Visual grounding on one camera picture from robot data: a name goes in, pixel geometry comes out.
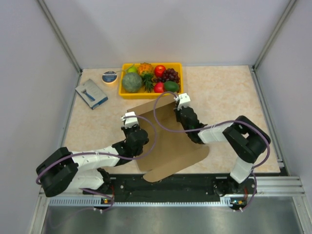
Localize red pink fruit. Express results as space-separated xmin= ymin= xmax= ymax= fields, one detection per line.
xmin=154 ymin=82 xmax=165 ymax=93

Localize green pineapple leaves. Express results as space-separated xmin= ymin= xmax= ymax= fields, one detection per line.
xmin=142 ymin=74 xmax=154 ymax=93

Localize left aluminium frame post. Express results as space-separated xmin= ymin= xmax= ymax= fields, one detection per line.
xmin=36 ymin=0 xmax=82 ymax=74

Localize brown cardboard box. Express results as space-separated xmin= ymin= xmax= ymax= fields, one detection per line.
xmin=127 ymin=100 xmax=210 ymax=182

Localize green netted melon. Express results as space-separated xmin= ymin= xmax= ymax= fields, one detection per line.
xmin=121 ymin=72 xmax=143 ymax=93

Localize red apple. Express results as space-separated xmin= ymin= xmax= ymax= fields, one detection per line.
xmin=154 ymin=65 xmax=166 ymax=78

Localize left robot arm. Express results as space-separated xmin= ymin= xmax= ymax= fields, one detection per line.
xmin=36 ymin=124 xmax=149 ymax=197

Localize green avocado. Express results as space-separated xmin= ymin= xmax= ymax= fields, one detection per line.
xmin=164 ymin=81 xmax=180 ymax=93

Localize aluminium frame post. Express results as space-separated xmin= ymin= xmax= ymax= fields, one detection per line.
xmin=36 ymin=0 xmax=82 ymax=74
xmin=252 ymin=0 xmax=298 ymax=72

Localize white slotted cable duct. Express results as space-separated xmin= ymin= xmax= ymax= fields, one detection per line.
xmin=49 ymin=196 xmax=233 ymax=207

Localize purple cable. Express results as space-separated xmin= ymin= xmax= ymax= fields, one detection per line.
xmin=36 ymin=116 xmax=158 ymax=185
xmin=153 ymin=91 xmax=271 ymax=210

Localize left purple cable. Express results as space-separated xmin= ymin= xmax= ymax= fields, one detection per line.
xmin=36 ymin=116 xmax=158 ymax=185

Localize yellow plastic tray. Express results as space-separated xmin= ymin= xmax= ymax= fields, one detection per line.
xmin=118 ymin=62 xmax=184 ymax=99

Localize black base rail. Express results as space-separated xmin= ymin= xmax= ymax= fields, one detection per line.
xmin=104 ymin=174 xmax=256 ymax=202

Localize right aluminium frame post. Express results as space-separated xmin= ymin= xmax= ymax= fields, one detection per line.
xmin=252 ymin=0 xmax=298 ymax=72

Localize tape roll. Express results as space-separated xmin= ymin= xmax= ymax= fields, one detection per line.
xmin=101 ymin=71 xmax=118 ymax=86

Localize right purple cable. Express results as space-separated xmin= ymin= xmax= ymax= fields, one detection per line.
xmin=153 ymin=91 xmax=271 ymax=210

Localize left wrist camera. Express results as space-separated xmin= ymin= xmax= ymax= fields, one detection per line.
xmin=121 ymin=112 xmax=139 ymax=129

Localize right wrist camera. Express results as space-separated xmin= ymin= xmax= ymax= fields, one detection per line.
xmin=174 ymin=93 xmax=191 ymax=110

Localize blue razor package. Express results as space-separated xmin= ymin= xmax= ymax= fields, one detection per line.
xmin=75 ymin=79 xmax=108 ymax=110

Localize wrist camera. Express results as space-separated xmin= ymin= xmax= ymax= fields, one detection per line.
xmin=174 ymin=93 xmax=191 ymax=110
xmin=121 ymin=112 xmax=139 ymax=129

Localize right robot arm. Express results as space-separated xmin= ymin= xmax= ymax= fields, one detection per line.
xmin=174 ymin=107 xmax=271 ymax=196

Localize purple grape bunch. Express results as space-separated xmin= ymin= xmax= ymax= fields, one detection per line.
xmin=153 ymin=68 xmax=180 ymax=83

